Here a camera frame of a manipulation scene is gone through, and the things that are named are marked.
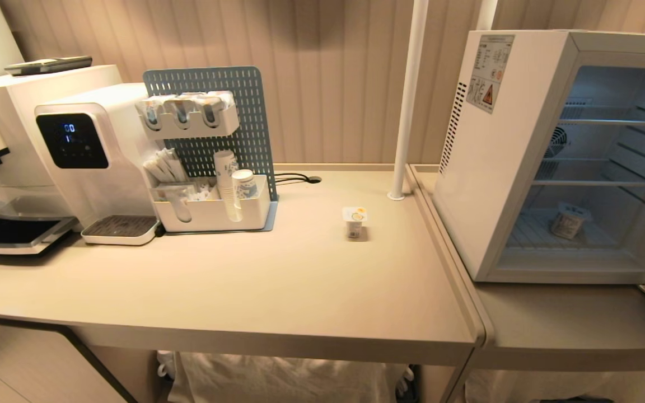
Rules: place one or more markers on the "small yogurt cup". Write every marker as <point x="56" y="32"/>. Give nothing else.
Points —
<point x="569" y="220"/>
<point x="354" y="221"/>

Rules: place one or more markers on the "white mini fridge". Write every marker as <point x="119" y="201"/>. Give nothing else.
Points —
<point x="496" y="168"/>

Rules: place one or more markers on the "blue-grey pegboard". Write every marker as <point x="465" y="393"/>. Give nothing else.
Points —
<point x="244" y="129"/>

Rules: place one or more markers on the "white organizer bin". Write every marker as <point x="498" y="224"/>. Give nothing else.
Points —
<point x="210" y="212"/>

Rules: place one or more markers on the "white vertical pole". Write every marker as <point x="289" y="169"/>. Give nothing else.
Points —
<point x="408" y="101"/>

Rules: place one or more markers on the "white capsule holder tray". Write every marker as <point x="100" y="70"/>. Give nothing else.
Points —
<point x="188" y="120"/>

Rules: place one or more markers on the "white sachet packets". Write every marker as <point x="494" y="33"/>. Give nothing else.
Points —
<point x="167" y="165"/>

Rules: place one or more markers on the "white cloth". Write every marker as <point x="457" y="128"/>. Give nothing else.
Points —
<point x="283" y="378"/>
<point x="557" y="386"/>

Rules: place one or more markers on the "white water dispenser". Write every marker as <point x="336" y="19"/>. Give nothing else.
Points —
<point x="104" y="162"/>

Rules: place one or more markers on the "beige side table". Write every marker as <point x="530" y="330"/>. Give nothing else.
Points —
<point x="552" y="319"/>

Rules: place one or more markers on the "dark remote control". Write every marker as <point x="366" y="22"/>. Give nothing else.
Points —
<point x="48" y="65"/>

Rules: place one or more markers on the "white coffee machine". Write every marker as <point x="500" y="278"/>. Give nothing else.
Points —
<point x="9" y="140"/>

